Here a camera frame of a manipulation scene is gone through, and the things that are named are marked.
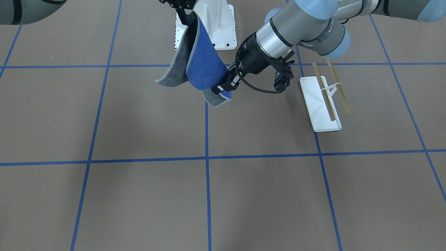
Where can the blue microfibre towel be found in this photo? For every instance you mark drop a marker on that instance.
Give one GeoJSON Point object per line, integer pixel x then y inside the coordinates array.
{"type": "Point", "coordinates": [196, 61]}

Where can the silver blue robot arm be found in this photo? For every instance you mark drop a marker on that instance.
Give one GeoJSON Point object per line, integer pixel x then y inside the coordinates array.
{"type": "Point", "coordinates": [312, 24]}
{"type": "Point", "coordinates": [17, 12]}

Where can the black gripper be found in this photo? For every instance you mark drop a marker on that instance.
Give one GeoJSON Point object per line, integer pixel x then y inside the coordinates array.
{"type": "Point", "coordinates": [251, 58]}
{"type": "Point", "coordinates": [182, 10]}

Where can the white rack upright bracket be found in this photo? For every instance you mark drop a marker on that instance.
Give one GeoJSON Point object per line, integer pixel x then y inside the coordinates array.
{"type": "Point", "coordinates": [330, 90]}

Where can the white towel rack base tray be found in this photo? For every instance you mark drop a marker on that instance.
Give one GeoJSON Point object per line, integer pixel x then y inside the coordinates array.
{"type": "Point", "coordinates": [318, 113]}

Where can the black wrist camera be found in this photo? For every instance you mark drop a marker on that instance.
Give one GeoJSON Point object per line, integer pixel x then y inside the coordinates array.
{"type": "Point", "coordinates": [283, 73]}

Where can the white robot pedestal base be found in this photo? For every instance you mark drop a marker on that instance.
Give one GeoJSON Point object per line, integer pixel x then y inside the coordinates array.
{"type": "Point", "coordinates": [219, 22]}

